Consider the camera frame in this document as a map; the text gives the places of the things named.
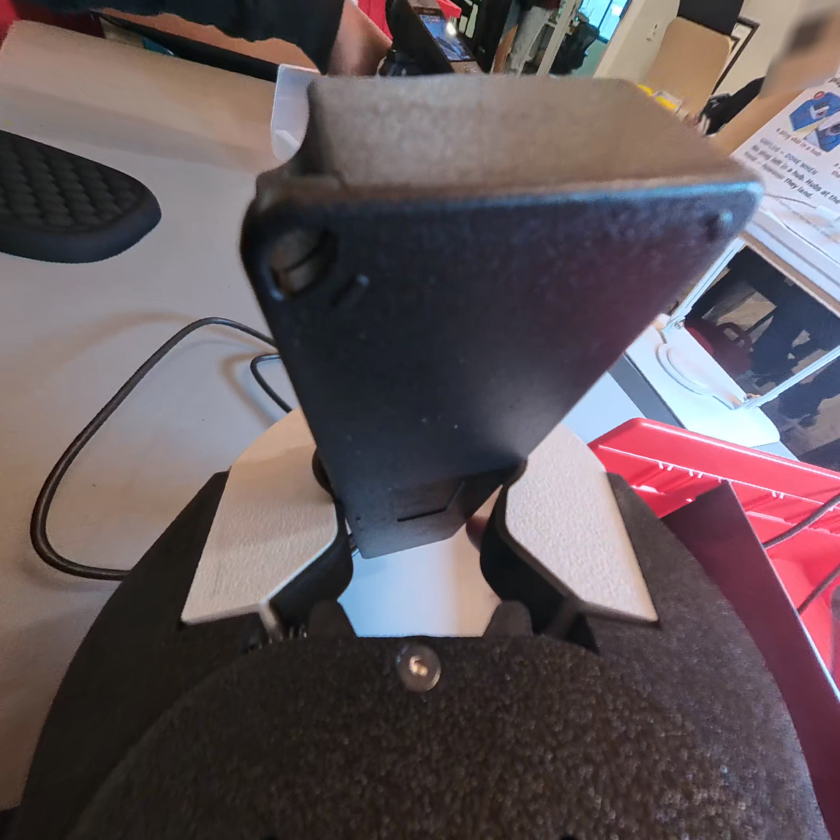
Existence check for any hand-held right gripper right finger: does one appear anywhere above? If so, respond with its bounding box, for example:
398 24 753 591
480 423 658 634

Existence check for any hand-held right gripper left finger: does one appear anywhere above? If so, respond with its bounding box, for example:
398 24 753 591
180 408 358 636

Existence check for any red plastic bin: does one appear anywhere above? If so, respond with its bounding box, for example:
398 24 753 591
588 418 840 808

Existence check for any black multi-port usb hub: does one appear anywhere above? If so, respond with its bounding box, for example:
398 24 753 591
239 73 765 560

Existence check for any person's left hand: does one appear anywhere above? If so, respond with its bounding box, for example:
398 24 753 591
331 7 392 74

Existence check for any black bin divider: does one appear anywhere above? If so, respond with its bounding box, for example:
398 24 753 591
663 482 840 723

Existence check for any instruction sheet on stand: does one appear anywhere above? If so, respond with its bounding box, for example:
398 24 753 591
623 72 840 448

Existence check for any cardboard sheet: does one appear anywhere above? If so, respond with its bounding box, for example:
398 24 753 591
646 16 729 112

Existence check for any black textured pad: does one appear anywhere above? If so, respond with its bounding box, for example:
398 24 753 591
0 130 161 265

